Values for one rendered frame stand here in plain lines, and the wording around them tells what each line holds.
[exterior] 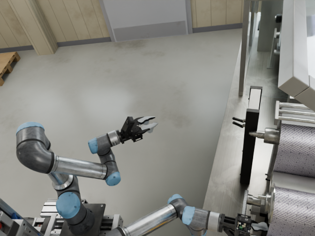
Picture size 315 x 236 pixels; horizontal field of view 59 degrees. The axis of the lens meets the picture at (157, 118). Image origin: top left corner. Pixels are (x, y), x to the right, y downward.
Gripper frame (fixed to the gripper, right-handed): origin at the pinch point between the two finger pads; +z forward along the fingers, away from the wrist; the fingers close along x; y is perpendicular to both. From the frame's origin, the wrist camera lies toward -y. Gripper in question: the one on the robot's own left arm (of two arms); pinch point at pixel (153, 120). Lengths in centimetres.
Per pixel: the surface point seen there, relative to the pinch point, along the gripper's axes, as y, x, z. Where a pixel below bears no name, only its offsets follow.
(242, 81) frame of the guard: 24, -21, 69
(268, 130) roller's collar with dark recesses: -19, 39, 36
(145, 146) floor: 135, -72, 1
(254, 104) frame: -25, 29, 36
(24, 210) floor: 133, -54, -129
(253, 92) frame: -24, 23, 39
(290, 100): 6, 16, 72
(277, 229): -4, 70, 22
